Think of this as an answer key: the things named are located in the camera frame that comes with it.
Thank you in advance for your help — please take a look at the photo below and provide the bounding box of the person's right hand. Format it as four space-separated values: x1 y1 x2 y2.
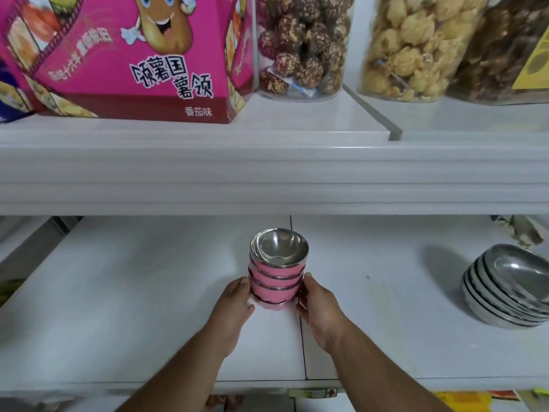
295 273 356 356

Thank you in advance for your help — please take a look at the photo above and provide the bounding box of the person's left forearm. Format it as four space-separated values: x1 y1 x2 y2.
114 329 241 412

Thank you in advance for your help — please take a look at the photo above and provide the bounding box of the pink cartoon snack box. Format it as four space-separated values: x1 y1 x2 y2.
0 0 259 124

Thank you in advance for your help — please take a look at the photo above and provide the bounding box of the silver steel bowl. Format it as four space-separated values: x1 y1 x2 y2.
461 276 549 330
475 244 549 306
466 262 549 319
463 269 549 324
470 253 549 313

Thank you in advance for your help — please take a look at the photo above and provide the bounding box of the pink steel-lined bowl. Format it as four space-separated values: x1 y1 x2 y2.
250 228 309 275
250 275 303 296
251 286 301 312
249 264 306 286

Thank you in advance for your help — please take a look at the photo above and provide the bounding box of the yellow snack packet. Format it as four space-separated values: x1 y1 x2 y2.
432 390 522 412

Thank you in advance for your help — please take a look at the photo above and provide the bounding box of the person's right forearm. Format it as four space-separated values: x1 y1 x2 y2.
321 324 456 412

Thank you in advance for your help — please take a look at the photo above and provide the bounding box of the clear jar with yellow label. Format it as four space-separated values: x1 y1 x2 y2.
446 0 549 106

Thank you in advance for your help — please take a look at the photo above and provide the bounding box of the white shelf unit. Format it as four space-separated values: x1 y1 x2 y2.
0 83 549 412

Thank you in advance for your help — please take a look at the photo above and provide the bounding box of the clear jar of brown balls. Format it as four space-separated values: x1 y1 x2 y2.
255 0 357 102

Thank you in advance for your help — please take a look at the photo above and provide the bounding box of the clear jar of yellow popcorn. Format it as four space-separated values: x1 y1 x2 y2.
358 0 493 103

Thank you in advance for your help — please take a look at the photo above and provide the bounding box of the person's left hand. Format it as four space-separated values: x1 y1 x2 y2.
205 276 257 358

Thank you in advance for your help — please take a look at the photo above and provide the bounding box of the blue snack packet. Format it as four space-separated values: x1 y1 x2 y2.
0 61 35 125

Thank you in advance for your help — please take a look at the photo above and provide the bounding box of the crumpled grey-green wrapper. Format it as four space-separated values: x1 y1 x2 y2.
490 215 546 247

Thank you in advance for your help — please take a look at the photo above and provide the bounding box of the green shelf price tag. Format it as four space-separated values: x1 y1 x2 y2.
288 387 339 400

